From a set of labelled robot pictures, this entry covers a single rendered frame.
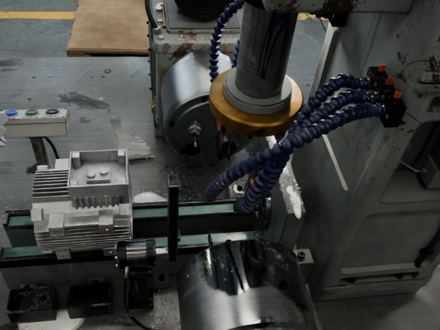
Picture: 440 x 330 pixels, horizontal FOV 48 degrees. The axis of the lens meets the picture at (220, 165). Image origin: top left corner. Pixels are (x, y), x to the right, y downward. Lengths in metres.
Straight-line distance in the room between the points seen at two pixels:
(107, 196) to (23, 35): 2.66
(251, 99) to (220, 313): 0.38
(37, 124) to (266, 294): 0.72
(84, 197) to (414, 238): 0.72
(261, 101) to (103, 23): 2.57
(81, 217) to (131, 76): 0.87
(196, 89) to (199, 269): 0.49
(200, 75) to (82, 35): 2.08
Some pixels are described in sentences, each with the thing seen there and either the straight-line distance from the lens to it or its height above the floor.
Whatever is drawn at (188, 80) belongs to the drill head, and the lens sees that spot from 1.26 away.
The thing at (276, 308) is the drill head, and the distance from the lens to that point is 0.86.
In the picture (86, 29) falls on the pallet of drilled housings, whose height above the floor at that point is 0.15.
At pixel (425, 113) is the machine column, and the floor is 1.43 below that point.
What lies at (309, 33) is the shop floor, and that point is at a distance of 3.75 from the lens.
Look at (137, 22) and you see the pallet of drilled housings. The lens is 3.39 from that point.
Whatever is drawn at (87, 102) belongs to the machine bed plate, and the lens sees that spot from 1.74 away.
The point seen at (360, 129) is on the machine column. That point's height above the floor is 1.31.
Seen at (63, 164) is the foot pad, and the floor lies 1.08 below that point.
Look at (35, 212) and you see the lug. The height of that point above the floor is 1.09.
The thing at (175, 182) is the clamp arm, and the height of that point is 1.25.
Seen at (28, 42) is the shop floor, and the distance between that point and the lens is 3.55.
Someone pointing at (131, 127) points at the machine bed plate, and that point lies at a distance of 1.64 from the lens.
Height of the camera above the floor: 1.92
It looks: 47 degrees down
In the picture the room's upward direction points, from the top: 7 degrees clockwise
